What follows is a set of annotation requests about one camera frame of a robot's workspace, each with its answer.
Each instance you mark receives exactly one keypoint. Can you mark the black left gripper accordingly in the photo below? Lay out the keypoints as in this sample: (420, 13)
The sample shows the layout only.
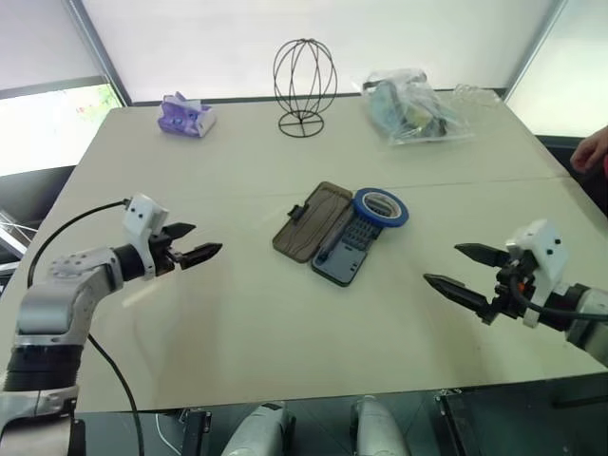
(161, 254)

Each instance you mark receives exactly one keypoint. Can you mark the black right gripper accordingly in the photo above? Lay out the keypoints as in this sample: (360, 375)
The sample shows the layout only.
(510, 294)

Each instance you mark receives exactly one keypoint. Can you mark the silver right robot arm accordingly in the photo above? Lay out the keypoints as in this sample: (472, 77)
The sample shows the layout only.
(591, 323)

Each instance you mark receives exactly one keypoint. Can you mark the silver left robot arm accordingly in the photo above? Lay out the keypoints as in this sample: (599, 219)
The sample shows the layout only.
(71, 285)

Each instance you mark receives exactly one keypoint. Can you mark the screwdriver bit case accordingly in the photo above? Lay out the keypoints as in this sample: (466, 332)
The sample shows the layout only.
(309, 228)

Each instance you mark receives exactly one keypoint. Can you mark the bystander bare hand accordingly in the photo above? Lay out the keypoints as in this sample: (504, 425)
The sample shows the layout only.
(591, 149)

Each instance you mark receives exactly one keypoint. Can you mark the blue tape roll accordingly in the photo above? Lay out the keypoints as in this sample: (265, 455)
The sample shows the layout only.
(366, 216)

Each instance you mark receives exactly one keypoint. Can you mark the purple tissue pack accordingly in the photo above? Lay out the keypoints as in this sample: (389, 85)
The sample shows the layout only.
(183, 119)

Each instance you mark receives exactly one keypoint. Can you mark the grey screwdriver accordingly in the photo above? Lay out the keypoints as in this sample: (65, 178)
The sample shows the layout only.
(332, 244)

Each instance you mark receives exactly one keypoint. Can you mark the clear plastic bag with items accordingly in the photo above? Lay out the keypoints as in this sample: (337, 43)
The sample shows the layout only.
(418, 114)

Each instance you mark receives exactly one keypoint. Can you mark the clear plastic packaging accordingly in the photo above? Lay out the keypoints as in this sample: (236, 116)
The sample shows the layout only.
(475, 95)

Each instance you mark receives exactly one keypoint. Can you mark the silver rounded shell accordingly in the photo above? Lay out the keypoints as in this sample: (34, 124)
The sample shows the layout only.
(380, 427)
(256, 432)

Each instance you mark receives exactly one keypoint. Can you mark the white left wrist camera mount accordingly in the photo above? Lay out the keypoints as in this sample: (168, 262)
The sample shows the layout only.
(140, 216)

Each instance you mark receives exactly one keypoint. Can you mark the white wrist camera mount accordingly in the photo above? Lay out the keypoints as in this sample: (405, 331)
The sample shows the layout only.
(140, 216)
(546, 256)

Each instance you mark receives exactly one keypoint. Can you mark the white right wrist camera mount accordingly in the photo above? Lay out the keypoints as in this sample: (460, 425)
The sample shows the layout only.
(546, 256)

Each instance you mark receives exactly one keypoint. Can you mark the black bracket under table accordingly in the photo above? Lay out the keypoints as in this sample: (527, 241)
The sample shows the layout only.
(197, 432)

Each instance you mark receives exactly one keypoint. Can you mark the dark window frame post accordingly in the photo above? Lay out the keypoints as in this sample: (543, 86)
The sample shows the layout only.
(102, 57)
(534, 52)

